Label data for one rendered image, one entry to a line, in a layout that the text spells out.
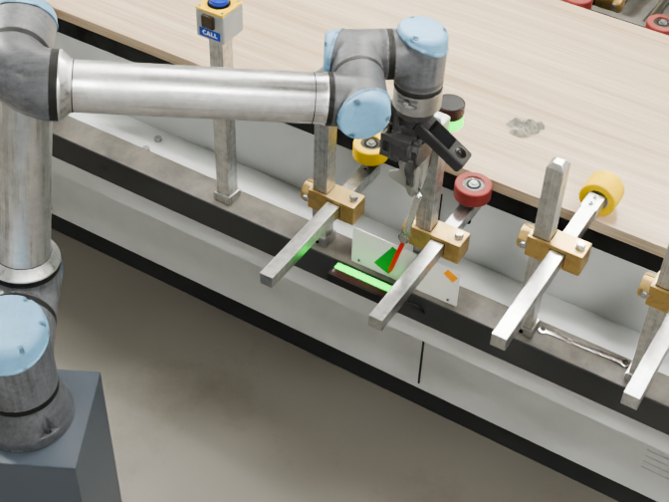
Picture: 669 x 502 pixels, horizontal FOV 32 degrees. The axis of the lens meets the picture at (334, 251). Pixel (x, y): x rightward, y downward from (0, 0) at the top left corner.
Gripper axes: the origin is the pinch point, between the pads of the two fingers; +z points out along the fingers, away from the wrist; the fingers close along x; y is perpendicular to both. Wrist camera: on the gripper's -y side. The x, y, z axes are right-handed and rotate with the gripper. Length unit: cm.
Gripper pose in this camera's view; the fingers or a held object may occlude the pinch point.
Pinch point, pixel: (416, 191)
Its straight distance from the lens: 229.0
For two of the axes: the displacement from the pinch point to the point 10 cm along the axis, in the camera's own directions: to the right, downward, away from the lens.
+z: -0.4, 7.2, 6.9
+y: -8.6, -3.8, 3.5
